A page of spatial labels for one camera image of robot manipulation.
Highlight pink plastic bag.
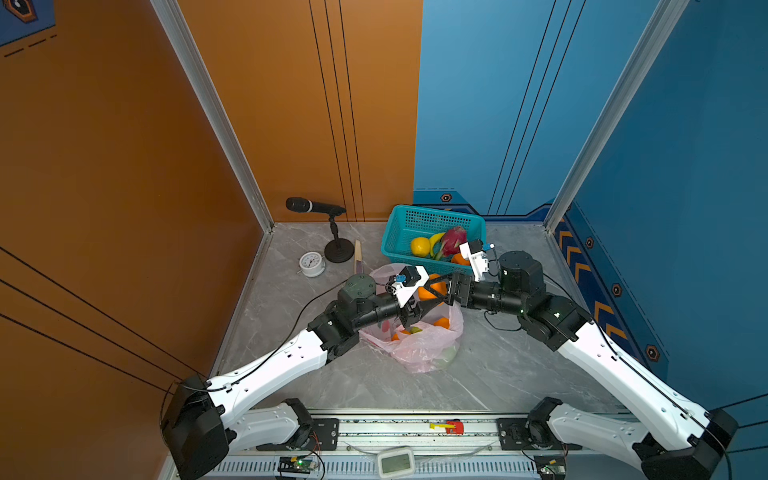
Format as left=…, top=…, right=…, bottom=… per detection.
left=359, top=262, right=465, bottom=374

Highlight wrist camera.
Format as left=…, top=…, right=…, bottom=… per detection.
left=387, top=265, right=429, bottom=308
left=459, top=240, right=495, bottom=282

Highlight right circuit board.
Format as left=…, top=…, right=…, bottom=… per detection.
left=534, top=457, right=567, bottom=480

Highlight orange persimmon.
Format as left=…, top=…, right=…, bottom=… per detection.
left=433, top=317, right=451, bottom=330

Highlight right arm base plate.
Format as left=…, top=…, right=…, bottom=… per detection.
left=496, top=417, right=583, bottom=451

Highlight red dragon fruit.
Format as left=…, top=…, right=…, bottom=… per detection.
left=436, top=226, right=467, bottom=258

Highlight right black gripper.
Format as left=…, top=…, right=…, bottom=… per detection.
left=425, top=273, right=528, bottom=318

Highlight teal plastic basket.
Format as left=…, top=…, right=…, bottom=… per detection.
left=380, top=205, right=487, bottom=275

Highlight white round clock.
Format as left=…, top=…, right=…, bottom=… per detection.
left=299, top=251, right=326, bottom=278

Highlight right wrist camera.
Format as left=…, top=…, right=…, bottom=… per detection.
left=459, top=240, right=495, bottom=282

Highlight yellow lemon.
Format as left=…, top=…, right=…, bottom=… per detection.
left=410, top=237, right=431, bottom=258

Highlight black microphone on stand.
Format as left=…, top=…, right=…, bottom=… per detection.
left=285, top=196, right=356, bottom=264

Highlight yellow banana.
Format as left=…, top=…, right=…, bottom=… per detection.
left=429, top=232, right=444, bottom=258

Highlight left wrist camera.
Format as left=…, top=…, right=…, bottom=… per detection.
left=387, top=265, right=429, bottom=308

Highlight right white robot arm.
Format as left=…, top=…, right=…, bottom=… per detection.
left=414, top=251, right=738, bottom=479

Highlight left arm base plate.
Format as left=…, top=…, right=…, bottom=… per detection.
left=256, top=418, right=340, bottom=452

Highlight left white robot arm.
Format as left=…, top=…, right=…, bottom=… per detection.
left=160, top=266, right=429, bottom=479

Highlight white digital timer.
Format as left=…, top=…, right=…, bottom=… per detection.
left=376, top=447, right=416, bottom=479

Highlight orange mandarin fruit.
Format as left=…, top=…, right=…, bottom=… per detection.
left=417, top=287, right=448, bottom=300

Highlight left green circuit board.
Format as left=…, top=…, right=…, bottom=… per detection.
left=276, top=456, right=321, bottom=479

